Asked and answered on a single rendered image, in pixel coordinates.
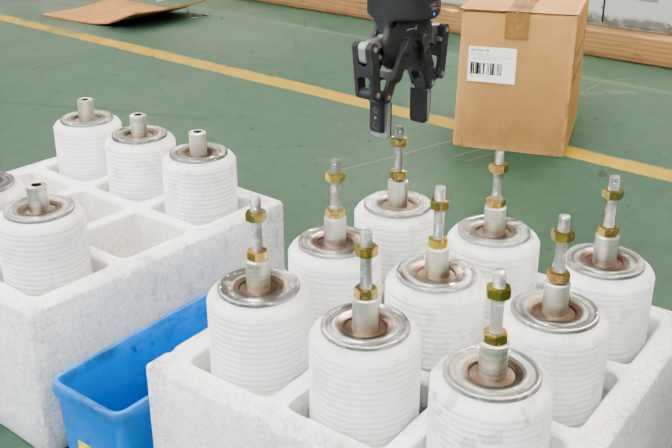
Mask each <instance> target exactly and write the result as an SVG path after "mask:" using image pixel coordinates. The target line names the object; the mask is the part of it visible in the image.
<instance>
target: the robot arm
mask: <svg viewBox="0 0 672 448"><path fill-rule="evenodd" d="M440 11H441V0H367V13H368V15H369V16H371V17H372V18H373V19H374V21H375V27H374V31H373V34H372V39H369V40H367V41H365V42H364V41H358V40H356V41H354V42H353V45H352V54H353V68H354V83H355V95H356V97H359V98H362V99H367V100H369V102H370V130H371V133H372V135H373V136H376V137H380V138H384V139H385V138H388V137H390V136H391V120H392V103H389V102H390V101H391V98H392V95H393V92H394V88H395V85H396V84H397V83H399V82H400V81H401V79H402V76H403V73H404V71H405V70H407V71H408V74H409V77H410V80H411V83H412V84H414V86H412V87H410V119H411V120H412V121H416V122H420V123H425V122H427V121H428V120H429V112H430V101H431V88H432V87H433V86H434V84H435V80H436V79H442V78H443V77H444V73H445V64H446V55H447V45H448V36H449V25H448V24H445V23H438V22H432V21H431V19H434V18H436V17H437V16H438V15H439V14H440ZM432 55H435V56H436V57H437V62H436V67H433V66H434V61H433V58H432ZM382 65H383V66H384V67H385V68H386V69H389V70H392V71H391V72H387V71H382V70H381V66H382ZM419 71H420V73H419ZM365 78H368V79H369V82H370V83H369V86H368V87H366V86H365ZM381 80H386V83H385V86H384V90H383V91H381V85H380V82H381Z"/></svg>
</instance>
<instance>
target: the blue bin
mask: <svg viewBox="0 0 672 448"><path fill-rule="evenodd" d="M208 293H209V291H208V292H207V293H205V294H203V295H201V296H199V297H198V298H196V299H194V300H192V301H190V302H188V303H187V304H185V305H183V306H181V307H179V308H177V309H176V310H174V311H172V312H170V313H168V314H166V315H165V316H163V317H161V318H159V319H157V320H155V321H154V322H152V323H150V324H148V325H146V326H145V327H143V328H141V329H139V330H137V331H135V332H134V333H132V334H130V335H128V336H126V337H124V338H123V339H121V340H119V341H117V342H115V343H113V344H112V345H110V346H108V347H106V348H104V349H102V350H101V351H99V352H97V353H95V354H93V355H92V356H90V357H88V358H86V359H84V360H82V361H81V362H79V363H77V364H75V365H73V366H71V367H70V368H68V369H66V370H64V371H62V372H60V373H59V374H57V375H56V376H55V377H54V379H53V380H52V385H53V392H54V395H55V396H56V397H57V398H59V402H60V407H61V412H62V417H63V421H64V426H65V431H66V436H67V441H68V446H69V448H154V444H153V434H152V423H151V413H150V403H149V393H148V382H147V372H146V366H147V364H149V363H150V362H152V361H154V360H155V359H157V358H159V357H160V356H162V355H164V354H165V353H171V352H172V351H173V350H174V349H175V348H176V347H177V346H179V345H180V344H182V343H184V342H185V341H187V340H189V339H190V338H192V337H194V336H195V335H197V334H199V333H200V332H202V331H204V330H205V329H207V328H208V318H207V316H208V314H207V302H206V299H207V295H208Z"/></svg>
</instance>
